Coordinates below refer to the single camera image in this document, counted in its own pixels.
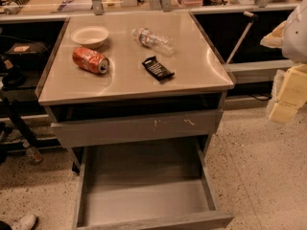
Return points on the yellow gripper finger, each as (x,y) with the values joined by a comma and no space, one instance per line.
(289,94)

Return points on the black rxbar chocolate wrapper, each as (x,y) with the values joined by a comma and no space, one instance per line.
(156,69)

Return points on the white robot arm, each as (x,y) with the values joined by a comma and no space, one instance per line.
(291,36)

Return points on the grey metal drawer cabinet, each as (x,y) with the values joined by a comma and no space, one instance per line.
(200,82)

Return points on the open grey lower drawer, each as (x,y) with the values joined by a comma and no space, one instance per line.
(152,185)

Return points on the grey upper drawer front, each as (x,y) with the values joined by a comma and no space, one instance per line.
(137,128)

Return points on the clear plastic water bottle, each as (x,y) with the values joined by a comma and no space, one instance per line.
(158,42)

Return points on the white paper bowl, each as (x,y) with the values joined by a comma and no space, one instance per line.
(91,37)

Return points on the crushed orange soda can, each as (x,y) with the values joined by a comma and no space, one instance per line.
(90,60)

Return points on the black tripod stand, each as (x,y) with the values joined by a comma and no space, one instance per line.
(9,109)

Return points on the black box with label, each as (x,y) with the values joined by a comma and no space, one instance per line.
(27,51)

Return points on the white sneaker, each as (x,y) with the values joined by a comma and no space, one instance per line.
(25,223)

